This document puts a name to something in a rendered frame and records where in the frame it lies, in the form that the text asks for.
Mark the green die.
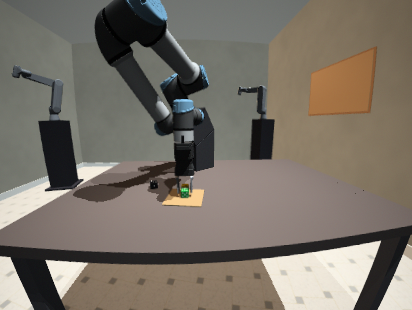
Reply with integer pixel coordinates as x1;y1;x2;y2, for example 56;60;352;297
181;188;189;198

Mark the peach flat mat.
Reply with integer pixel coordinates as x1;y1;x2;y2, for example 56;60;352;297
162;189;204;207

